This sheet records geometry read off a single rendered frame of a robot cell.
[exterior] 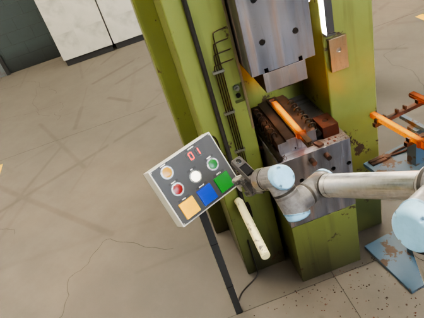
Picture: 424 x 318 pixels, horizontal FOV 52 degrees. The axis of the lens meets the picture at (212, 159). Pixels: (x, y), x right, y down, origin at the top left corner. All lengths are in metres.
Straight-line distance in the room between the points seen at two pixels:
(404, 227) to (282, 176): 0.53
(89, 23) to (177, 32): 5.29
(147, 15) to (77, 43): 4.96
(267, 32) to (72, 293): 2.25
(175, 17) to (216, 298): 1.70
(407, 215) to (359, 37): 1.29
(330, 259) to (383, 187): 1.40
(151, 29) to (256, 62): 0.69
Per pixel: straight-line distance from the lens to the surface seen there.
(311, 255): 2.64
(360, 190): 1.47
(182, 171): 1.90
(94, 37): 7.24
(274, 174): 1.54
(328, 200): 2.42
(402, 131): 2.15
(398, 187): 1.36
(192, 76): 2.02
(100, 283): 3.27
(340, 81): 2.31
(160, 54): 2.43
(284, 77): 2.00
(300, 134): 2.14
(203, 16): 1.95
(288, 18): 1.92
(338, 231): 2.60
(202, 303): 2.85
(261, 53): 1.92
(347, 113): 2.42
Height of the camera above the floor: 2.22
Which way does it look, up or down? 35 degrees down
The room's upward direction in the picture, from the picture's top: 18 degrees counter-clockwise
